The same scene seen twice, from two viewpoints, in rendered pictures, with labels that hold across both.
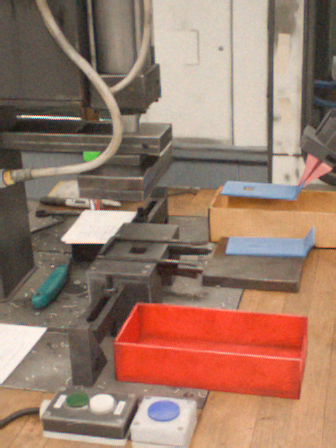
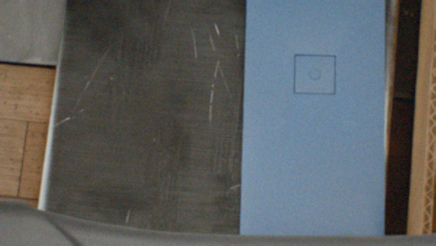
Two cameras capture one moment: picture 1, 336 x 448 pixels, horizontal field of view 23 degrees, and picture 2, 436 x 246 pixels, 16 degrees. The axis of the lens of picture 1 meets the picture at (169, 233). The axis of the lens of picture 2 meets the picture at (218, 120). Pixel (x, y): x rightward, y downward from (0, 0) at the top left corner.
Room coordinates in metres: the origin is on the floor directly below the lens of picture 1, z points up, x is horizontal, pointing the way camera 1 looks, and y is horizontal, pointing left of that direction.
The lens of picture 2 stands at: (1.25, -0.40, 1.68)
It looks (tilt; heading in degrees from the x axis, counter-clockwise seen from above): 73 degrees down; 81
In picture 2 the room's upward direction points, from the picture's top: straight up
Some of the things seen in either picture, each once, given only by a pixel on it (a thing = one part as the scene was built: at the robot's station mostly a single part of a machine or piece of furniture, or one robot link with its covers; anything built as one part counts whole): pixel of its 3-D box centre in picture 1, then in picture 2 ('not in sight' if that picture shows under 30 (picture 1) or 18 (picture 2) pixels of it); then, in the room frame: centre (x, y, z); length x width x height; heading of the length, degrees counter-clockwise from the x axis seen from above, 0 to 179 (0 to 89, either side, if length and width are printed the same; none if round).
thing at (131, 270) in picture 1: (135, 249); not in sight; (1.21, 0.06, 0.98); 0.20 x 0.10 x 0.01; 165
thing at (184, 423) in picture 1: (164, 432); not in sight; (0.83, 0.02, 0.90); 0.07 x 0.07 x 0.06; 75
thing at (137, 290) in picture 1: (137, 272); not in sight; (1.21, 0.06, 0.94); 0.20 x 0.10 x 0.07; 165
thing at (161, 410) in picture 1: (164, 414); not in sight; (0.83, 0.02, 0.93); 0.04 x 0.04 x 0.02
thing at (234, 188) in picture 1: (264, 184); not in sight; (1.44, -0.18, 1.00); 0.15 x 0.07 x 0.03; 75
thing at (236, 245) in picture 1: (270, 239); (315, 123); (1.33, -0.18, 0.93); 0.15 x 0.07 x 0.03; 79
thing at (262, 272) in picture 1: (256, 262); (223, 94); (1.29, -0.15, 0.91); 0.17 x 0.16 x 0.02; 165
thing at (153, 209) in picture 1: (147, 224); not in sight; (1.39, 0.04, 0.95); 0.15 x 0.03 x 0.10; 165
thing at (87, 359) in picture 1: (87, 345); not in sight; (0.97, 0.12, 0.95); 0.06 x 0.03 x 0.09; 165
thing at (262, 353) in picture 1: (212, 347); not in sight; (0.98, -0.05, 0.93); 0.25 x 0.12 x 0.06; 75
